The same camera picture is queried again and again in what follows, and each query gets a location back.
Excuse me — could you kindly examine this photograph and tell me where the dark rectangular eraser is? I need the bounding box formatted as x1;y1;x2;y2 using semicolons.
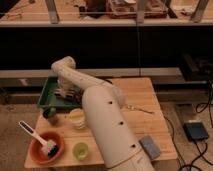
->
54;89;74;98

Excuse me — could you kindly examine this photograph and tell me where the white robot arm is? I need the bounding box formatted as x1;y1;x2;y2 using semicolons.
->
51;57;155;171

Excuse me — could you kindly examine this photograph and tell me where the dark red berry cluster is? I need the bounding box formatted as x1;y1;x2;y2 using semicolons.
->
75;92;83;103

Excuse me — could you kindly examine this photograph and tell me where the green plastic tray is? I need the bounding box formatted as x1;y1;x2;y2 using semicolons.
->
37;76;81;110

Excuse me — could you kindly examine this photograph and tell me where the dark cup with green item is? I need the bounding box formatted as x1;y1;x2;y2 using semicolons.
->
43;107;58;125

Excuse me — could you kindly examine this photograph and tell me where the clear yellow cup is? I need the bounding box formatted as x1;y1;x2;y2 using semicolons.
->
69;108;86;129

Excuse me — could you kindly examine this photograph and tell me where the white dish brush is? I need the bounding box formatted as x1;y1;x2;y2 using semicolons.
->
19;120;59;157

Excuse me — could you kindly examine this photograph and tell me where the green plastic cup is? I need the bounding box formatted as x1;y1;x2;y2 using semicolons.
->
73;142;89;160

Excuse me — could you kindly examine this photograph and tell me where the orange bowl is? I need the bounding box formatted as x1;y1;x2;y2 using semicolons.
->
29;131;65;165

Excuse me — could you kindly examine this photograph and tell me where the grey rectangular sponge block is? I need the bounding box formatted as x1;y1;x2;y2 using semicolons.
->
139;135;161;160

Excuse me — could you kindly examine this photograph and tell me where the small metal chain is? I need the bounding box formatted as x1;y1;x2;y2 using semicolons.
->
122;104;155;115

